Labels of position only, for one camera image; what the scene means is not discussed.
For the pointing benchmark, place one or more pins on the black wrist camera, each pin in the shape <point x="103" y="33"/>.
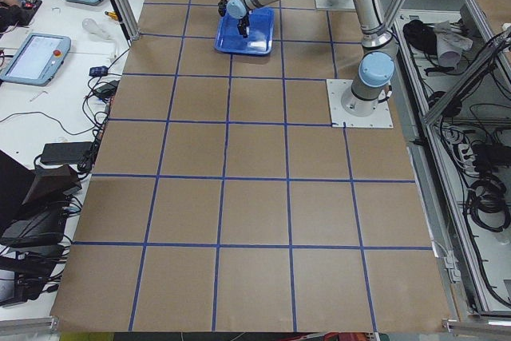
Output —
<point x="222" y="7"/>

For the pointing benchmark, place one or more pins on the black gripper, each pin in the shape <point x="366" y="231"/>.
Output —
<point x="242" y="21"/>

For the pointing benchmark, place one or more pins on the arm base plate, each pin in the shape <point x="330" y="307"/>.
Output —
<point x="347" y="111"/>

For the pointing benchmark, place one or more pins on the blue plastic tray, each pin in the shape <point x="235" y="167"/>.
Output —
<point x="259" y="34"/>

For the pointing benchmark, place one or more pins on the white light bulb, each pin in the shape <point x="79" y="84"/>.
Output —
<point x="91" y="26"/>

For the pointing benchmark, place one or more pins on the teach pendant near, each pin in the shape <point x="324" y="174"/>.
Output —
<point x="37" y="60"/>

